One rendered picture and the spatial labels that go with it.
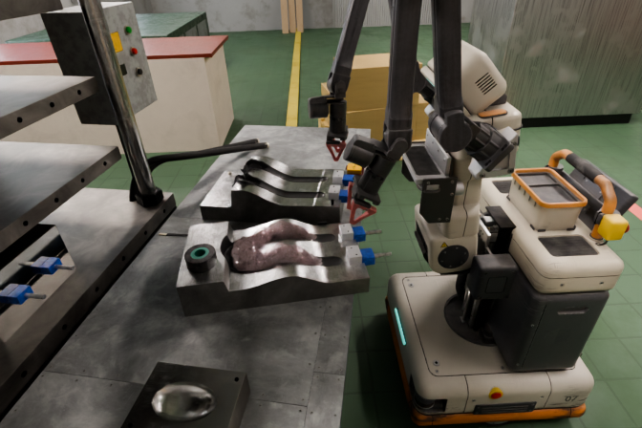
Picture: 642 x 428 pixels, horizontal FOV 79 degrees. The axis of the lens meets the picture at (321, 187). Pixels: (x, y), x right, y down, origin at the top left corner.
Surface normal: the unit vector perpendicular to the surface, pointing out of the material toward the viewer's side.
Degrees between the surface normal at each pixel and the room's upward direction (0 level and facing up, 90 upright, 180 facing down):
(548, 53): 90
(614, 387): 0
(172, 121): 90
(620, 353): 0
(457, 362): 0
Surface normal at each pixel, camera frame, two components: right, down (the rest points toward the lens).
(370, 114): 0.26, 0.50
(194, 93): 0.04, 0.52
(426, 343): -0.03, -0.85
